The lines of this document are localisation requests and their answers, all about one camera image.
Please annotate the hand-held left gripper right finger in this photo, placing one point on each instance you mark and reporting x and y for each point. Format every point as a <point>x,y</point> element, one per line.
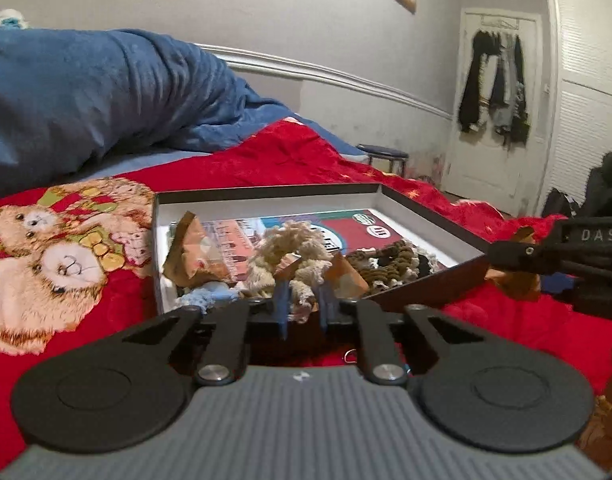
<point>327,310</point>

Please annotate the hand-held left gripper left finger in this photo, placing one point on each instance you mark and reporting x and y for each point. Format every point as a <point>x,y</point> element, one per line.
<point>283,310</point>

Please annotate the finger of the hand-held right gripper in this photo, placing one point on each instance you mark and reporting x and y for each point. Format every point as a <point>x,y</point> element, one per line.
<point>558,285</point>
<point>511,255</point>

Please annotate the cream crochet scrunchie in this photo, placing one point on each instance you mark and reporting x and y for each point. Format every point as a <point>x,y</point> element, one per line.
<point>291,245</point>

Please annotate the brown crochet scrunchie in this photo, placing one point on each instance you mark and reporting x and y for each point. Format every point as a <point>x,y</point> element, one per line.
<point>386,257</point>

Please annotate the black shallow cardboard box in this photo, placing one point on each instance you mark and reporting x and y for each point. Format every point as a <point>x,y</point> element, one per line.
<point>436,285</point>

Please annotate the silver binder clip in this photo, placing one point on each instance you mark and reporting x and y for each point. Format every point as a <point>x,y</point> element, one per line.
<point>351,356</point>

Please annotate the dark bag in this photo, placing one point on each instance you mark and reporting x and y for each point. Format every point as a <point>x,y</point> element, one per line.
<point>606,185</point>

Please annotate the blue crochet scrunchie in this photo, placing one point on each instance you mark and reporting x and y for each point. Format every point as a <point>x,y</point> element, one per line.
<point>200,297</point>

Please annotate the printed paper sheet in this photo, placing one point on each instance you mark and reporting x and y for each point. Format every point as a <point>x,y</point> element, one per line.
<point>366,225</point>

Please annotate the red bear-print blanket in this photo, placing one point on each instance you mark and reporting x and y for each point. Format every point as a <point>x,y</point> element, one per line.
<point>286,155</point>

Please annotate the round dark stool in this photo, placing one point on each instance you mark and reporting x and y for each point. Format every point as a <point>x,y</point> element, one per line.
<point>383,152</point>

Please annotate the hanging dark clothes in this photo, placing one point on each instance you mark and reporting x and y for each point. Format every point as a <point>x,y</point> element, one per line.
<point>496,85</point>

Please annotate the white louvered closet door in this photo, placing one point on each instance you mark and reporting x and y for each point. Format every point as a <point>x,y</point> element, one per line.
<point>591,60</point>

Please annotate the blue fleece blanket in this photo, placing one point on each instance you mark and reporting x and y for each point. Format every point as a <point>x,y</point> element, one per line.
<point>85,100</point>

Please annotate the patterned pillow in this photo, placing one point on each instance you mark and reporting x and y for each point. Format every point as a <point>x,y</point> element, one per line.
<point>3,19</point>

